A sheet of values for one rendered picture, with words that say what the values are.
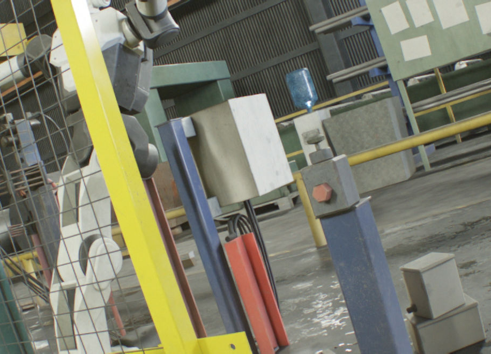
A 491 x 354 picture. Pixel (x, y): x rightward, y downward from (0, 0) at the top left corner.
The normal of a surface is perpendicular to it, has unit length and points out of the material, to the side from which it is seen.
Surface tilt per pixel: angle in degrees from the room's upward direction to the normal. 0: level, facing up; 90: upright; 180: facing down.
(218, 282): 90
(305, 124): 90
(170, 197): 99
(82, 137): 69
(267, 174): 90
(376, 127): 94
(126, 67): 105
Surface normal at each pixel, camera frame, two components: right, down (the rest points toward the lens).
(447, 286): 0.25, -0.07
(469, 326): -0.02, 0.02
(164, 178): -0.34, 0.29
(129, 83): 0.89, -0.01
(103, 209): 0.76, -0.25
